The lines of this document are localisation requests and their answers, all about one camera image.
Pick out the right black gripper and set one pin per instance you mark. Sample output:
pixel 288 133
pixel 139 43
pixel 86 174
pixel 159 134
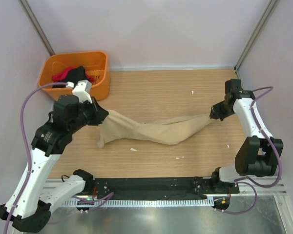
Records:
pixel 216 113

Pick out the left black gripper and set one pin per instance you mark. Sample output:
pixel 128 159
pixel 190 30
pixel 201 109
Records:
pixel 99 113

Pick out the beige t shirt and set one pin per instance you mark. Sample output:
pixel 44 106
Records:
pixel 168 131

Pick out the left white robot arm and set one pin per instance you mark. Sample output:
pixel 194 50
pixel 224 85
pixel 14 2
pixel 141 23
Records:
pixel 28 210

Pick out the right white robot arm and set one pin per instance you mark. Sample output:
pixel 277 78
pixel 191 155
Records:
pixel 258 159

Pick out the red t shirt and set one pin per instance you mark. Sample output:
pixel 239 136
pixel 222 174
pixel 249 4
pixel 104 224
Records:
pixel 62 74

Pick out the orange plastic basket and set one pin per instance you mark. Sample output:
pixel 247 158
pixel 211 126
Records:
pixel 95 64

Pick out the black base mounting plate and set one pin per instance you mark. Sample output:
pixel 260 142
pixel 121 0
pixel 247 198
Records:
pixel 165 188

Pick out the white slotted cable duct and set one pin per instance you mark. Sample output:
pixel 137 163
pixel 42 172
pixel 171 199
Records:
pixel 75 203

